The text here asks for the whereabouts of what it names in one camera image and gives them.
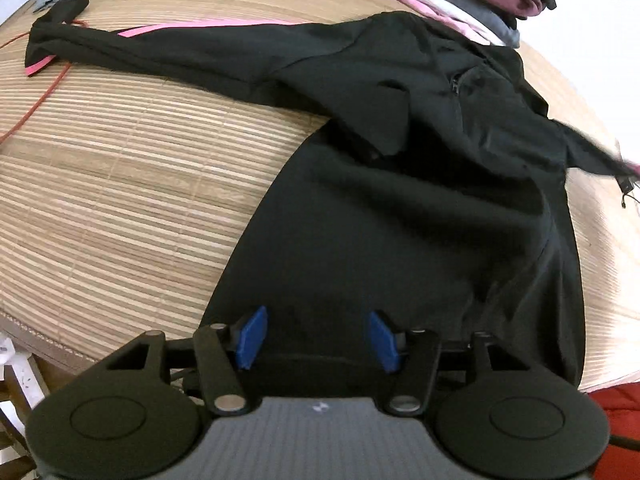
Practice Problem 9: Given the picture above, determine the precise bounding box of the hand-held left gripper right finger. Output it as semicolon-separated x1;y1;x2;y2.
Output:
367;310;533;417

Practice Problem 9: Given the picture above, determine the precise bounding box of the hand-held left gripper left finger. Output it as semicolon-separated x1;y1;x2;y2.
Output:
102;305;271;417

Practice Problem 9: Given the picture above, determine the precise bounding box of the black jacket with pink stripe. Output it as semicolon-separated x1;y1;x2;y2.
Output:
24;0;640;396

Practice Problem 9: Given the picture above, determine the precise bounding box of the bamboo mat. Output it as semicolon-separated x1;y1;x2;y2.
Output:
0;0;640;396

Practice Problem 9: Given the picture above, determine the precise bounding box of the red cloth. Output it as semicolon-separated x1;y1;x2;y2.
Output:
585;380;640;453

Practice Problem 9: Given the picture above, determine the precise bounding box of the white furniture frame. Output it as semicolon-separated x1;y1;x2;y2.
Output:
0;337;51;411

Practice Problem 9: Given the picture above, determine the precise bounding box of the red cord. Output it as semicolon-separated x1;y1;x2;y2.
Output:
0;19;91;143

